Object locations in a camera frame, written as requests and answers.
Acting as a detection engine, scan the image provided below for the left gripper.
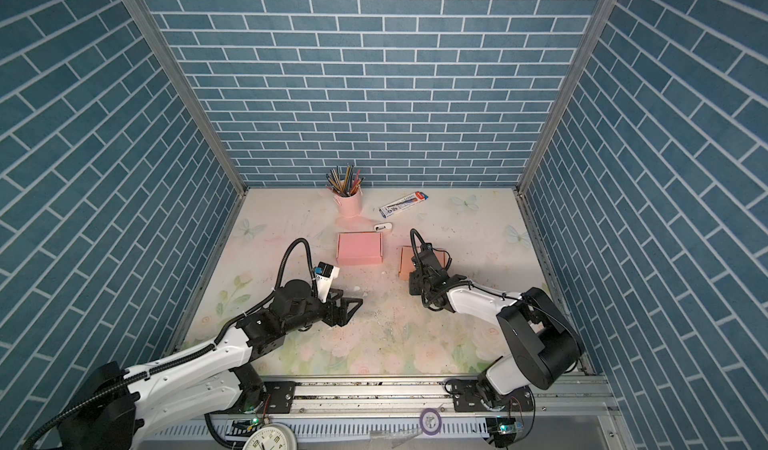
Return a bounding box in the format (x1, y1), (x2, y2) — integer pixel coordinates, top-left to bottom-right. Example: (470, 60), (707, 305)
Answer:
(283, 287), (364, 337)

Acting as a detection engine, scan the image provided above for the peach paper box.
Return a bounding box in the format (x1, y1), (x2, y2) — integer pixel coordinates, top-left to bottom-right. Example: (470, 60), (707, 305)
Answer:
(398, 247), (449, 281)

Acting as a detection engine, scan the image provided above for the pink paper box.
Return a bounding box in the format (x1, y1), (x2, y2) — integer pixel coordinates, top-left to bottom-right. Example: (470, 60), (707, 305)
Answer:
(336, 232), (383, 267)

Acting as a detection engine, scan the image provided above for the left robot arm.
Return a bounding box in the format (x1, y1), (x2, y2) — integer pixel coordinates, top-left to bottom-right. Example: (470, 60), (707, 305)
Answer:
(22, 280), (363, 449)

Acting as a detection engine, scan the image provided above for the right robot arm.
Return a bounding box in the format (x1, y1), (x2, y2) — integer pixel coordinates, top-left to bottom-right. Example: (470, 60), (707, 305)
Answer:
(409, 243), (584, 408)

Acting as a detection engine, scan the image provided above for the blue white pen box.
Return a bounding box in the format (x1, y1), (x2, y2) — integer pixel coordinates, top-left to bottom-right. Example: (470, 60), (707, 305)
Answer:
(379, 191), (428, 219)

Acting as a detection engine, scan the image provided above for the pink pencil bucket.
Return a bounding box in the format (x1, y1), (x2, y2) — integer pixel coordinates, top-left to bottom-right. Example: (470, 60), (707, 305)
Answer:
(333, 189), (362, 218)

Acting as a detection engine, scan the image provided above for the coloured pencils bundle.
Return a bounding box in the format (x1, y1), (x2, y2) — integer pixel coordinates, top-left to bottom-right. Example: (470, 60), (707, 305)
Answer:
(326, 165), (364, 198)

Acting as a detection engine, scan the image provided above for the white round clock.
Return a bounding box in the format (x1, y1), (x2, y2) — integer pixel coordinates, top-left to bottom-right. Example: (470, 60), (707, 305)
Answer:
(243, 423), (298, 450)

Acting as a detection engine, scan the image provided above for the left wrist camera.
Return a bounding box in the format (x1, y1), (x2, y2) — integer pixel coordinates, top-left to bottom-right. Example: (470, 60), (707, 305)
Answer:
(314, 262), (339, 303)

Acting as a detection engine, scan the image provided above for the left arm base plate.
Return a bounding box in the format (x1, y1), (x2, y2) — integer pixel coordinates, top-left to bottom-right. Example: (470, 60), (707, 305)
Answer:
(217, 381), (297, 415)

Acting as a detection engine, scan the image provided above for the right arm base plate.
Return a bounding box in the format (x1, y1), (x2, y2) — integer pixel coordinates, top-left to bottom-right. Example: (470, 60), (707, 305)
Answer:
(443, 378), (535, 413)

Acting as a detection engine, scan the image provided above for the metal base rail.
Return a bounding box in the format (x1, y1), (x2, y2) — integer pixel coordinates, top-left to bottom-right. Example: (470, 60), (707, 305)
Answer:
(143, 372), (635, 449)

